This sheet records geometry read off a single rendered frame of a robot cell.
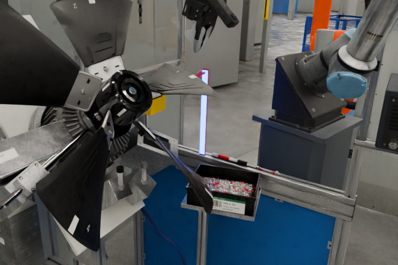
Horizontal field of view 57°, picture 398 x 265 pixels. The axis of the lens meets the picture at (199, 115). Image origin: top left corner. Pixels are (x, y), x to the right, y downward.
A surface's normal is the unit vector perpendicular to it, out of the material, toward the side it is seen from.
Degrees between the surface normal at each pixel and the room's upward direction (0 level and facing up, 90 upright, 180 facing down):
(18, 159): 50
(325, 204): 90
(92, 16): 44
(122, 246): 0
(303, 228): 90
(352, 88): 123
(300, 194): 90
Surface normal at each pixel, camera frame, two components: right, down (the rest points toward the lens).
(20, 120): 0.68, -0.45
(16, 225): 0.86, 0.20
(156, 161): 0.05, 0.81
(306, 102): 0.52, -0.45
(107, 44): 0.00, -0.44
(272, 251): -0.51, 0.27
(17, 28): 0.58, 0.01
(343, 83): -0.33, 0.76
